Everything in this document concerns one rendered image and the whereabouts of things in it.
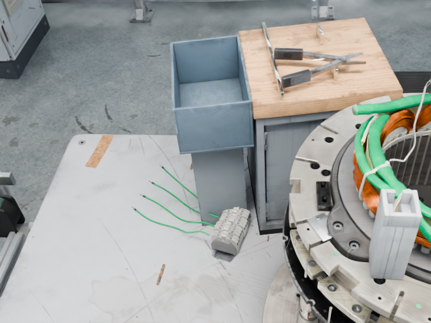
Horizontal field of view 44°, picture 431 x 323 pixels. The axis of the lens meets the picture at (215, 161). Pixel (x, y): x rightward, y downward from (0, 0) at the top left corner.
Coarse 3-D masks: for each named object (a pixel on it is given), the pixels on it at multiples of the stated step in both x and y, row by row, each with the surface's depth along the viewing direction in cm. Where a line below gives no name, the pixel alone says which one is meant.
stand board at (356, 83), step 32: (256, 32) 83; (288, 32) 83; (352, 32) 81; (256, 64) 77; (288, 64) 77; (320, 64) 76; (384, 64) 75; (256, 96) 72; (288, 96) 72; (320, 96) 71; (352, 96) 71
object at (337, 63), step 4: (336, 60) 72; (340, 60) 72; (328, 64) 72; (332, 64) 72; (336, 64) 72; (340, 64) 72; (316, 68) 71; (320, 68) 71; (324, 68) 71; (328, 68) 71; (332, 68) 72; (312, 72) 71; (316, 72) 71; (320, 72) 71; (312, 76) 71
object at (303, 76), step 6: (294, 72) 70; (300, 72) 70; (306, 72) 70; (282, 78) 70; (288, 78) 70; (294, 78) 70; (300, 78) 70; (306, 78) 71; (282, 84) 70; (288, 84) 70; (294, 84) 71
